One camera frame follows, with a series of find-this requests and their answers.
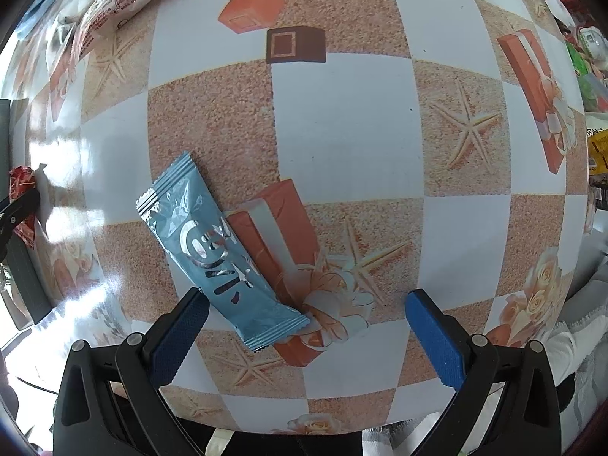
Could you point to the blue snack packet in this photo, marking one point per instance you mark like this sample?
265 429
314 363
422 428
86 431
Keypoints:
209 247

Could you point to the red snack packet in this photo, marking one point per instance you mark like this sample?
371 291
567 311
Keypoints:
23 183

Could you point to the light blue cloth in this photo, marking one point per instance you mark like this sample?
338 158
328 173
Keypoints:
35 19

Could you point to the green plastic bag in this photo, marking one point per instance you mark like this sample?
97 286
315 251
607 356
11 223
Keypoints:
586 85

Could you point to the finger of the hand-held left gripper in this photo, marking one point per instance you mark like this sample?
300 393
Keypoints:
14 213

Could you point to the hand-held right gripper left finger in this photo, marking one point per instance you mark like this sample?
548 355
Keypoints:
180 337

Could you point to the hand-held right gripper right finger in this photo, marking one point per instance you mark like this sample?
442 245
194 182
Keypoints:
434 342

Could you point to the yellow cardboard box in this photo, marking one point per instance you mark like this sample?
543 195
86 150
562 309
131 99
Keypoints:
599 149

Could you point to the white bag with green print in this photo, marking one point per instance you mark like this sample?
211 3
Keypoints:
591 40

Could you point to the checkered printed tablecloth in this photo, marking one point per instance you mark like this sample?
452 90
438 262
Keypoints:
342 118

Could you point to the white fabric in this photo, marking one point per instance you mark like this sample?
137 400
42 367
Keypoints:
570 342

